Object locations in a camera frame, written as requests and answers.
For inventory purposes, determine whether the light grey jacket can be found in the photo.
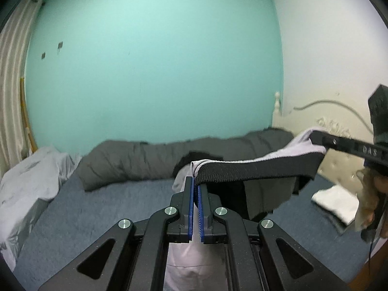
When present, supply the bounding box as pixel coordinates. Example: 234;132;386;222
166;129;327;290

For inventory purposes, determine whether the person's right hand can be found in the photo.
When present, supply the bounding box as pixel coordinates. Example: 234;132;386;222
355;168;387;231

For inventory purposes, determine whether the cream tufted headboard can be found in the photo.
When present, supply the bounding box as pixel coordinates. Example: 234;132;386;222
272;92;373;193

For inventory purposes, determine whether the folded white garment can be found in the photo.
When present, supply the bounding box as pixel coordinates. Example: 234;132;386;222
311;185;359;225

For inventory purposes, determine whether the blue patterned bed sheet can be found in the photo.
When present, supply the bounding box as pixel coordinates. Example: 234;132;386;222
13;175;369;290

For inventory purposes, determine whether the dark grey rolled duvet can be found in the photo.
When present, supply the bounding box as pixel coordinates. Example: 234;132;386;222
76;128;293;191

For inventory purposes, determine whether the light grey blanket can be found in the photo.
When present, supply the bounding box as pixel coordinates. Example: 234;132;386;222
1;146;81;271

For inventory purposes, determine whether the beige striped curtain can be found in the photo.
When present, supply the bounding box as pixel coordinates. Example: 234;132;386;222
1;0;42;175

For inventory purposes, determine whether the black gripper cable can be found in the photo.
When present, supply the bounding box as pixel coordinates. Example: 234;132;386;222
366;205;384;272

